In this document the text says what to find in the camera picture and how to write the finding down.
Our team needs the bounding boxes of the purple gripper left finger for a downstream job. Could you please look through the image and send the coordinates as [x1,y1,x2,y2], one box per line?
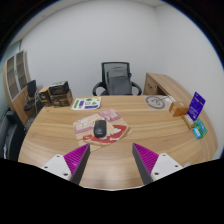
[42,144,90,184]

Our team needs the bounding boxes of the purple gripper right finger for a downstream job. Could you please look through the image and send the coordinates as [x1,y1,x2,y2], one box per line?
[132,143,182,185]

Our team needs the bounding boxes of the black computer mouse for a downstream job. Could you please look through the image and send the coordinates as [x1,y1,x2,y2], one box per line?
[93,120,107,138]

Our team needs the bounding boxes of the colourful printed mouse pad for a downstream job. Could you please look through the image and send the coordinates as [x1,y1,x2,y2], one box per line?
[73,109,132,151]

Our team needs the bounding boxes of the small blue box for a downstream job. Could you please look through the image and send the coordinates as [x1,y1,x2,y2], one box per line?
[193,128,202,139]

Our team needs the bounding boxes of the small yellow box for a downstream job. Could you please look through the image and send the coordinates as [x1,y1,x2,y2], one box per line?
[182,114,195,129]

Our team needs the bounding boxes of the orange cardboard box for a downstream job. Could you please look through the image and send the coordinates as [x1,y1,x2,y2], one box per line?
[169,101,189,117]

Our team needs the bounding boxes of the green flat box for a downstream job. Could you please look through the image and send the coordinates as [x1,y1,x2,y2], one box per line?
[194,119,208,138]

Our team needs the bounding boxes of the white leaflet with pictures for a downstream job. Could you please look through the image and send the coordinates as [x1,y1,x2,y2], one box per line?
[72,97,101,110]

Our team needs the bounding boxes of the stacked dark cardboard boxes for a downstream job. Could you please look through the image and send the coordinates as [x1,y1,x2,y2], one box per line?
[38,81,73,107]

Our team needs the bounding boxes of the purple standing card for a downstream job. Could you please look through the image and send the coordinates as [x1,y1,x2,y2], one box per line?
[187,92,206,121]

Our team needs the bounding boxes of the small black side chair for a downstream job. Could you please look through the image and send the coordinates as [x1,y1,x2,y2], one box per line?
[24,80,38,111]

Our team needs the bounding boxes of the black mesh office chair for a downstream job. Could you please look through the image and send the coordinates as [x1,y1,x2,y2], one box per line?
[92,62,142,96]

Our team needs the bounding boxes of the wooden shelf cabinet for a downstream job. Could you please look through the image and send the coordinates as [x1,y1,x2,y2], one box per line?
[3,51,33,125]

